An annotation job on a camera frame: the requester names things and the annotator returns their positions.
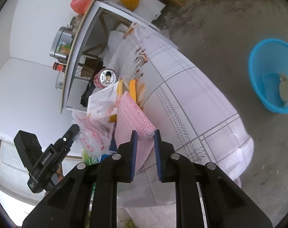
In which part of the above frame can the clear red-print plastic bag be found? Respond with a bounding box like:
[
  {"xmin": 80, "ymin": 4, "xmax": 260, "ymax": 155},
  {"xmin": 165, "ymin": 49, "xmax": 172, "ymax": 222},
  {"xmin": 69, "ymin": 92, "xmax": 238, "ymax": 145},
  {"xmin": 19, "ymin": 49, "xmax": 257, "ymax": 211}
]
[{"xmin": 72, "ymin": 109, "xmax": 114, "ymax": 158}]

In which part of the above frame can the white printed paper sheet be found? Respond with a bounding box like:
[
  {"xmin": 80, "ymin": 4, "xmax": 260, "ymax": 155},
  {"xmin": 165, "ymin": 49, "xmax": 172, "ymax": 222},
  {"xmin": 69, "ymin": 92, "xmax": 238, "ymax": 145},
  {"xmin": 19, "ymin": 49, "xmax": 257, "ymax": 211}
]
[{"xmin": 87, "ymin": 81, "xmax": 121, "ymax": 120}]

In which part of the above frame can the pink bubble wrap sheet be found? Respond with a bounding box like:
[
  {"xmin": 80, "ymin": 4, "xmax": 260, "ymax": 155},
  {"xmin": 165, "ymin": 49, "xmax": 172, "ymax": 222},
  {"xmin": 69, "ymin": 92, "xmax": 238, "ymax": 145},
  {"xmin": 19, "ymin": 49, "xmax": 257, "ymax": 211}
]
[{"xmin": 115, "ymin": 92, "xmax": 156, "ymax": 171}]

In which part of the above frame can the red drink can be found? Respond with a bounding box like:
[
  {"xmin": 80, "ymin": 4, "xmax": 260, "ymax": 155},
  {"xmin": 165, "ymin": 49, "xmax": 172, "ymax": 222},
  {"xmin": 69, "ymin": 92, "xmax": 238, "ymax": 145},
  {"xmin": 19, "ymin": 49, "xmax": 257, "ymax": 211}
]
[{"xmin": 93, "ymin": 68, "xmax": 118, "ymax": 89}]

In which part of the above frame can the blue plastic trash basket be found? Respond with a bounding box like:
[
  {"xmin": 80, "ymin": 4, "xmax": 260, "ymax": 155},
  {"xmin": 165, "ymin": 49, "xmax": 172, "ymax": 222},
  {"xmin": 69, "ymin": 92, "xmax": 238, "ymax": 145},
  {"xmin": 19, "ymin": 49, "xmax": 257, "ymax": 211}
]
[{"xmin": 248, "ymin": 38, "xmax": 288, "ymax": 114}]

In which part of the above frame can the black bag under table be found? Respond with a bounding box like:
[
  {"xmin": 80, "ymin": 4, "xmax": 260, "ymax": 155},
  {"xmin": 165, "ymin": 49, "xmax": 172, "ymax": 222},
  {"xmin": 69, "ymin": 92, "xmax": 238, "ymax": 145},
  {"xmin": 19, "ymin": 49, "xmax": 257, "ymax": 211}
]
[{"xmin": 80, "ymin": 78, "xmax": 96, "ymax": 108}]

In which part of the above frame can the dark sauce bottle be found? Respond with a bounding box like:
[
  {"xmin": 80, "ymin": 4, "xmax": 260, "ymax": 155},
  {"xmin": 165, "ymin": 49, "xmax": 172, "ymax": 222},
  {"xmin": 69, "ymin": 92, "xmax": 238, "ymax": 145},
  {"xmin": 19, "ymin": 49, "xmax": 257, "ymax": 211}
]
[{"xmin": 52, "ymin": 62, "xmax": 66, "ymax": 73}]

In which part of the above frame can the floral plastic tablecloth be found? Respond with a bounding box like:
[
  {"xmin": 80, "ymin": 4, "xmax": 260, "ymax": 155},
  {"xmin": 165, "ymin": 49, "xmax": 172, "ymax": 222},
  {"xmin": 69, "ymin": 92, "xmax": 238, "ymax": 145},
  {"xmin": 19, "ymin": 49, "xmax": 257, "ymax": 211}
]
[{"xmin": 103, "ymin": 22, "xmax": 255, "ymax": 207}]

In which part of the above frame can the silver rice cooker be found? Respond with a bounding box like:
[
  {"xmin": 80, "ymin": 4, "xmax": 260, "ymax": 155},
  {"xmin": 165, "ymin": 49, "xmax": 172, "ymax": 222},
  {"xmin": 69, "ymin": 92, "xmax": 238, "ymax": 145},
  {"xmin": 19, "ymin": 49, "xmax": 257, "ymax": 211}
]
[{"xmin": 50, "ymin": 27, "xmax": 73, "ymax": 63}]

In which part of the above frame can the white side table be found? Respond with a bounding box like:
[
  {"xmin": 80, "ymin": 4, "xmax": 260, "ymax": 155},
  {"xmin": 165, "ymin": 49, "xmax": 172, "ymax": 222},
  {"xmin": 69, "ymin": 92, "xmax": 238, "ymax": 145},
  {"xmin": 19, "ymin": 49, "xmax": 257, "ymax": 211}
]
[{"xmin": 60, "ymin": 0, "xmax": 164, "ymax": 114}]

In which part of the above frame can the metal pot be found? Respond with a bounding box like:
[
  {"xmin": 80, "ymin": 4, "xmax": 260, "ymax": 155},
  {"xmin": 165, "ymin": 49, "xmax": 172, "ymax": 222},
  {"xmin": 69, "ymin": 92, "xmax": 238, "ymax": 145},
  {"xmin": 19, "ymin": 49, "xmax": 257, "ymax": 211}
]
[{"xmin": 70, "ymin": 15, "xmax": 83, "ymax": 29}]

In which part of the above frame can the red plastic bag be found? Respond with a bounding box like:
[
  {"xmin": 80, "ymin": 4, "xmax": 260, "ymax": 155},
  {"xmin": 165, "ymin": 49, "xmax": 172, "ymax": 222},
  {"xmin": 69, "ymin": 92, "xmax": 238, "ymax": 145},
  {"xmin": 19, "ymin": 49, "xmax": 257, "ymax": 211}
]
[{"xmin": 70, "ymin": 0, "xmax": 92, "ymax": 14}]

